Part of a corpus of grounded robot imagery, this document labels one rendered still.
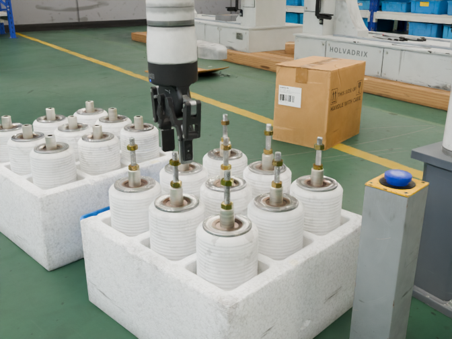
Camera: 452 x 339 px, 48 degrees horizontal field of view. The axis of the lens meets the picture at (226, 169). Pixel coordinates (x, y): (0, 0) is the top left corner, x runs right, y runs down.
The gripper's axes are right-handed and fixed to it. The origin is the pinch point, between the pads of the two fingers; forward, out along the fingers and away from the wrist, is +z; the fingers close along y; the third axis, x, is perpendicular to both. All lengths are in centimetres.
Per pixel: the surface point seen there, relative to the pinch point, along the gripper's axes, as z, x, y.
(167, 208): 9.4, -2.7, 1.2
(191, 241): 14.9, 0.1, 4.1
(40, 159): 10.5, -15.2, -37.9
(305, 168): 36, 72, -56
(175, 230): 12.3, -2.5, 3.6
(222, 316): 18.7, -2.6, 19.4
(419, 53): 12, 189, -111
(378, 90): 34, 180, -128
